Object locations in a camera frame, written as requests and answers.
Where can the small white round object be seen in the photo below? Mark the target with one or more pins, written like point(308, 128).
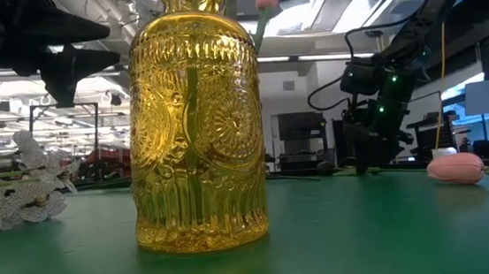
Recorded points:
point(444, 152)

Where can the black distant rig frame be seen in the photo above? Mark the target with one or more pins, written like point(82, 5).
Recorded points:
point(64, 105)

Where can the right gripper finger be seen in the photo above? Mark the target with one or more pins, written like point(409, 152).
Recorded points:
point(360, 153)

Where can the black equipment rack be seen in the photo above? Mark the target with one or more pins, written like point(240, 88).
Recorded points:
point(301, 127)

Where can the green table mat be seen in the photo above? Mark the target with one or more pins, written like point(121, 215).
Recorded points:
point(369, 241)

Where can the white artificial flower bunch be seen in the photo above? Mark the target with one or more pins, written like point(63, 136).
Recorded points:
point(32, 195)

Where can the yellow embossed glass vase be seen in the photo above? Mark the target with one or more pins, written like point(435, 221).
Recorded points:
point(197, 159)

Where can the red equipment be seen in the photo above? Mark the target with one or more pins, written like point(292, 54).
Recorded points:
point(109, 157)

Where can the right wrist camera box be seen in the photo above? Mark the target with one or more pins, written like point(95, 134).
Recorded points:
point(357, 78)

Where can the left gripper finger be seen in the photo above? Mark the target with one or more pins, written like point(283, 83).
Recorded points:
point(78, 32)
point(74, 65)

